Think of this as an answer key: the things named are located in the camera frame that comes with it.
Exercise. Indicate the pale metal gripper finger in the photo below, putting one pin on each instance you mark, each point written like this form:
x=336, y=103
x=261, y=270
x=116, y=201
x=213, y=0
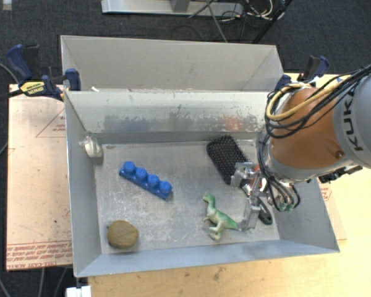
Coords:
x=251, y=215
x=239, y=174

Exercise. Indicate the black hairbrush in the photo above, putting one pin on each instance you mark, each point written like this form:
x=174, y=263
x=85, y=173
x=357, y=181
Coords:
x=225, y=156

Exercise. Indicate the green toy dinosaur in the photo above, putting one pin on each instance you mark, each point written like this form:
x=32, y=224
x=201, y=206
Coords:
x=218, y=217

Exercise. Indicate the grey metal bin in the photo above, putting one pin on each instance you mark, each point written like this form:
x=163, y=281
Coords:
x=173, y=172

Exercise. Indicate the blue studded toy block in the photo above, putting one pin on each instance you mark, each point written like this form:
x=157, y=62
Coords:
x=146, y=179

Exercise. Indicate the brown round cookie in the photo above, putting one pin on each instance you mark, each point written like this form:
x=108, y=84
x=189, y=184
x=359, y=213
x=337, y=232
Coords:
x=122, y=234

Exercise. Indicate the brown cardboard board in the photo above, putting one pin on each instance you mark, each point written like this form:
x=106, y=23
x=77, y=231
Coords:
x=34, y=181

